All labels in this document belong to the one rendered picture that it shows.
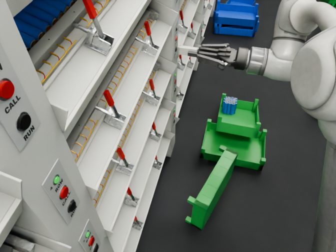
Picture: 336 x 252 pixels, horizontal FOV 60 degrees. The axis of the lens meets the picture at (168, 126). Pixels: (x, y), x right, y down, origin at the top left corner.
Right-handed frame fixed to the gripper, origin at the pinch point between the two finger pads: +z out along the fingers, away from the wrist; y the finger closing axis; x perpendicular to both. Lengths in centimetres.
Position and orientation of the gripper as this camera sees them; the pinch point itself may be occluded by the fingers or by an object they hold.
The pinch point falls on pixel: (188, 51)
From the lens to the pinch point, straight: 105.2
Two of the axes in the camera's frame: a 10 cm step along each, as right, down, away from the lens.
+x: 0.0, -6.5, -7.6
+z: -9.7, -1.9, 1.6
